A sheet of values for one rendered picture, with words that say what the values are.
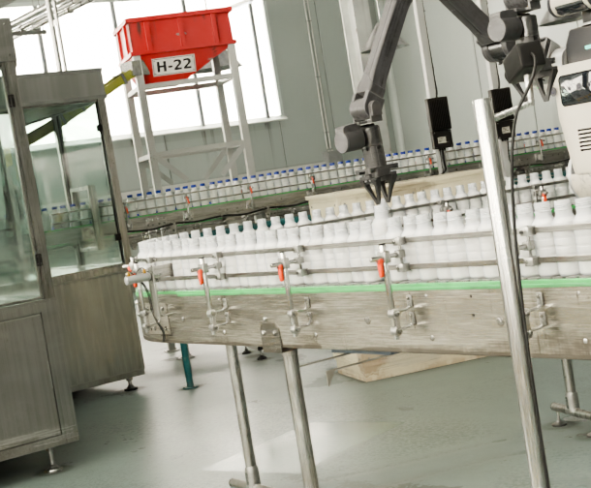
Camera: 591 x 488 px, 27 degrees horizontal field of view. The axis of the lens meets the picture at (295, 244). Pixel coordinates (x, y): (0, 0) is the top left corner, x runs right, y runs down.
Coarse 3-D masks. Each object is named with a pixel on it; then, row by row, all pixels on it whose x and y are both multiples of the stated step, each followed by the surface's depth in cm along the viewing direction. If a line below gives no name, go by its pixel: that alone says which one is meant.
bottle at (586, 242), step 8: (576, 200) 261; (584, 200) 260; (576, 208) 261; (584, 208) 260; (576, 216) 261; (584, 216) 260; (576, 232) 261; (584, 232) 260; (576, 240) 262; (584, 240) 260; (576, 248) 262; (584, 248) 260; (584, 264) 261; (584, 272) 261
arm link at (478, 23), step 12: (444, 0) 334; (456, 0) 334; (468, 0) 336; (456, 12) 336; (468, 12) 336; (480, 12) 339; (468, 24) 339; (480, 24) 339; (480, 36) 342; (504, 48) 341; (492, 60) 348
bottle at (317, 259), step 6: (312, 228) 342; (318, 228) 342; (312, 234) 342; (318, 234) 342; (312, 240) 342; (318, 240) 341; (312, 252) 342; (318, 252) 341; (312, 258) 342; (318, 258) 341; (312, 264) 343; (318, 264) 341; (324, 264) 341; (318, 276) 342; (324, 276) 341; (318, 282) 342; (324, 282) 342
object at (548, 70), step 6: (546, 66) 286; (552, 66) 287; (540, 72) 291; (546, 72) 289; (552, 72) 287; (534, 78) 292; (540, 78) 292; (552, 78) 288; (540, 84) 291; (552, 84) 289; (540, 90) 291; (546, 90) 289; (546, 96) 290
